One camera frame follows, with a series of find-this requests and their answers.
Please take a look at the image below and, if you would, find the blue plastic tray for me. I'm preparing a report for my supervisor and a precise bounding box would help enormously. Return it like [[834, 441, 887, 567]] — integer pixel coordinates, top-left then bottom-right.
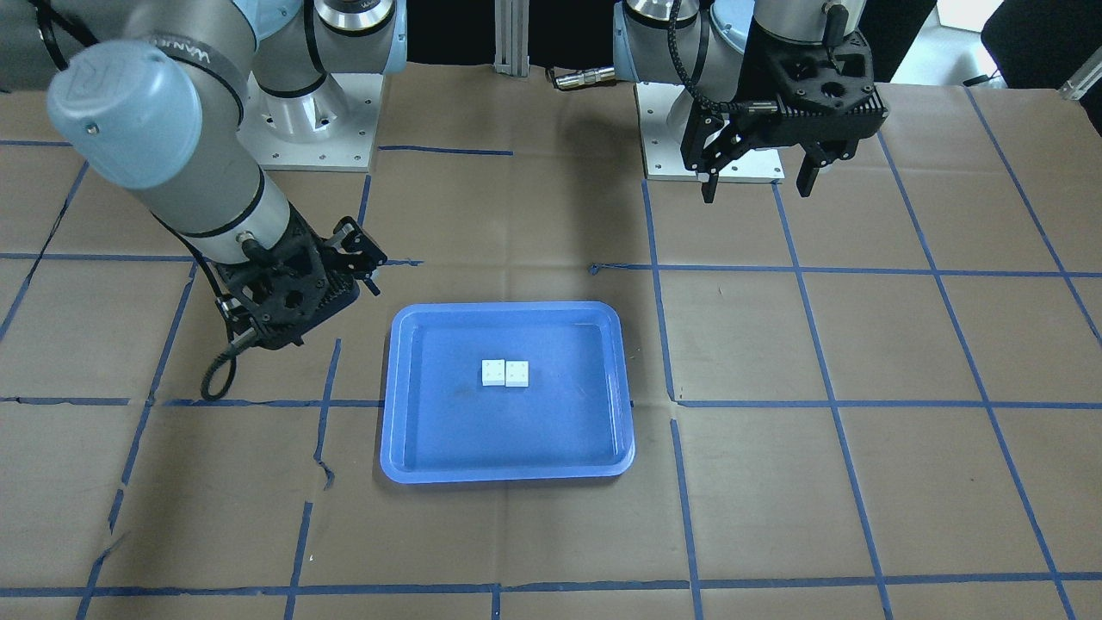
[[381, 300, 636, 485]]

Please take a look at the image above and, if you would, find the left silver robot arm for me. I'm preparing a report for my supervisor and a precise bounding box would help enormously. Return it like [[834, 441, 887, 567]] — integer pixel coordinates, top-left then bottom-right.
[[613, 1, 889, 203]]

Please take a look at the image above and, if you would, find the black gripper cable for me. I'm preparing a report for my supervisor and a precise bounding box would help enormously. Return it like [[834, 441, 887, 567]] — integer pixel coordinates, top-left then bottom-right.
[[199, 327, 259, 402]]

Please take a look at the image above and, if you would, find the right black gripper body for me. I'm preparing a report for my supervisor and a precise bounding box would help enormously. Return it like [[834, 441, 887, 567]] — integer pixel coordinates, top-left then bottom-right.
[[215, 209, 387, 350]]

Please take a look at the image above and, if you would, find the aluminium frame post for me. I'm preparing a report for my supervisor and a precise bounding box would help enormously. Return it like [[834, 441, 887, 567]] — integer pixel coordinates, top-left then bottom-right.
[[491, 0, 530, 78]]

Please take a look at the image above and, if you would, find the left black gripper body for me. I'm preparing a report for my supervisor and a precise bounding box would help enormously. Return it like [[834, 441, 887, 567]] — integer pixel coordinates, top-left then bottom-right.
[[680, 33, 887, 177]]

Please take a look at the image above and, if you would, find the white building block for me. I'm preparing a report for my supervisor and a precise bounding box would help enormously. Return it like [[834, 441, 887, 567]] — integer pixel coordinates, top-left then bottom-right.
[[505, 360, 530, 388], [480, 358, 506, 387]]

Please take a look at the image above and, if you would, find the brown paper table cover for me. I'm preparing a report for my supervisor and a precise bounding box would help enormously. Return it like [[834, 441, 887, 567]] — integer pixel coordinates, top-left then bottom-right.
[[1, 65, 1101, 619]]

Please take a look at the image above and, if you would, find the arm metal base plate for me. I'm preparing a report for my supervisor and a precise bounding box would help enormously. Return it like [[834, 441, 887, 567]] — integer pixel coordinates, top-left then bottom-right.
[[237, 73, 386, 173], [634, 81, 786, 183]]

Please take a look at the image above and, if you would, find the metal cable connector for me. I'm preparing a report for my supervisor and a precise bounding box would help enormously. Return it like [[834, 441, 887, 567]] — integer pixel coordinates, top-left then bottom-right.
[[547, 66, 617, 91]]

